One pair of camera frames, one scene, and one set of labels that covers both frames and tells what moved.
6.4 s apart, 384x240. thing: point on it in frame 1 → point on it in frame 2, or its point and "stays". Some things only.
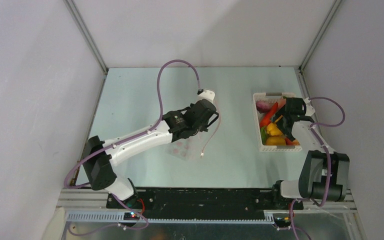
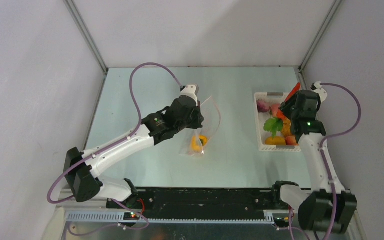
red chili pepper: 266,119 → 279,112
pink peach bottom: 294,142 stays
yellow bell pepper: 272,129 → 194,146
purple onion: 262,106 stays
